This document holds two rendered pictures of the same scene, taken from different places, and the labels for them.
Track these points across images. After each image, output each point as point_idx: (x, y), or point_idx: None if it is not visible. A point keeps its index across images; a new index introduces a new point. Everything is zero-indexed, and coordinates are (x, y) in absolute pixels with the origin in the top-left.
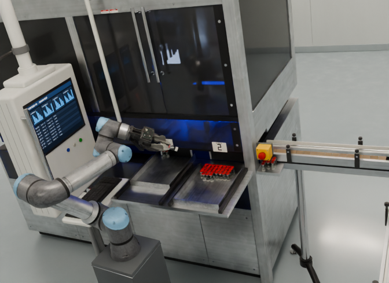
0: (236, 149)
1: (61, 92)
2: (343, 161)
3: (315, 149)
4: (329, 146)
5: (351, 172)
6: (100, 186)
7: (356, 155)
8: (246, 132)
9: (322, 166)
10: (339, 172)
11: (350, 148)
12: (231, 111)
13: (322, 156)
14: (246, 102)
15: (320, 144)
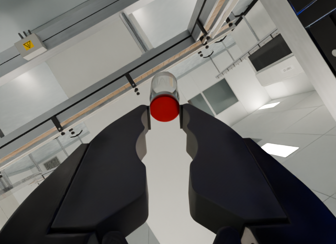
0: None
1: None
2: (205, 18)
3: (227, 3)
4: (232, 3)
5: (195, 10)
6: None
7: (204, 34)
8: (269, 2)
9: None
10: (197, 1)
11: (225, 10)
12: (328, 31)
13: (215, 4)
14: (306, 73)
15: None
